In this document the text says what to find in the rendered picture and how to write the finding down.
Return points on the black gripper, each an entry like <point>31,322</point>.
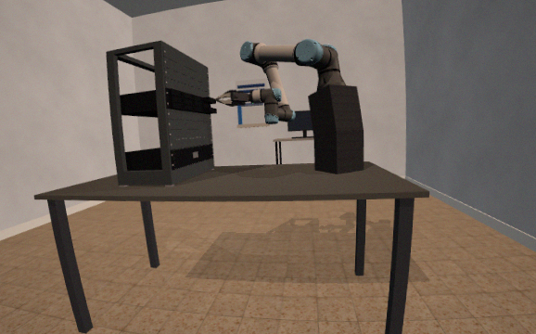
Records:
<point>230,103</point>

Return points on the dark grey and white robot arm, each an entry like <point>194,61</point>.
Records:
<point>308,53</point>

